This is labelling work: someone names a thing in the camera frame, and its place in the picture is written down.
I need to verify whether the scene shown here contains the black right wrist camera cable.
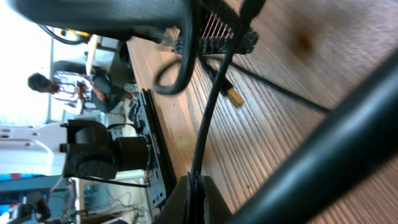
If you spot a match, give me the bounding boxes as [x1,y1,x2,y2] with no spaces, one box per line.
[226,49,398,224]

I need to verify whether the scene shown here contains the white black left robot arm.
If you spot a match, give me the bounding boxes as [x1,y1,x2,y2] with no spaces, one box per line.
[1,120,152,180]

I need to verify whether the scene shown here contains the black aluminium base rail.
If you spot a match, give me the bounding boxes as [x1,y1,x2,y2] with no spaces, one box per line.
[128,89,177,209]

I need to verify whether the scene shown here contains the seated person in background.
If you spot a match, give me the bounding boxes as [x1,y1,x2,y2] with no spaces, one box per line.
[27,71,131,114]

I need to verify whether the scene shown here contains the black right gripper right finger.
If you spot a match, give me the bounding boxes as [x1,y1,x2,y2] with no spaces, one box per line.
[199,176,232,224]

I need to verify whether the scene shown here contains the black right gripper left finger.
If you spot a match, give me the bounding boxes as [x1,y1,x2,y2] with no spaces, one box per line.
[152,174,191,224]

